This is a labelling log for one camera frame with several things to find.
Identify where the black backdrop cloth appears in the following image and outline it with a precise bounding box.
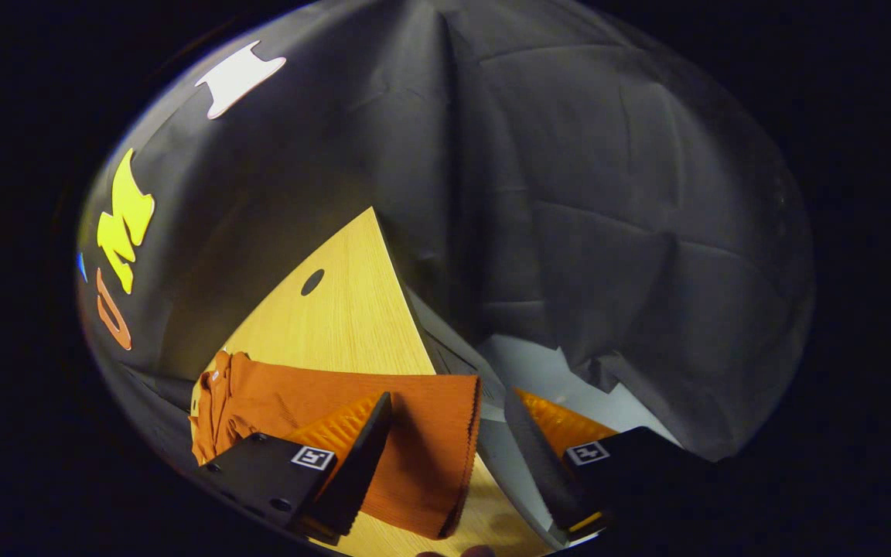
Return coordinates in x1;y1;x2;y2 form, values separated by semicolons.
77;0;815;465

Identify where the rust orange knit shirt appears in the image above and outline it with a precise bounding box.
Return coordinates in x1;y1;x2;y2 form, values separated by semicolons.
189;350;483;541

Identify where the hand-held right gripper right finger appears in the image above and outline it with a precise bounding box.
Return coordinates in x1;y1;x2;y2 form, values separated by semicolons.
503;388;715;543

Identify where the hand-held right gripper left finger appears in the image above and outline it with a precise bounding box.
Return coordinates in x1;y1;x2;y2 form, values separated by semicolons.
197;391;394;546

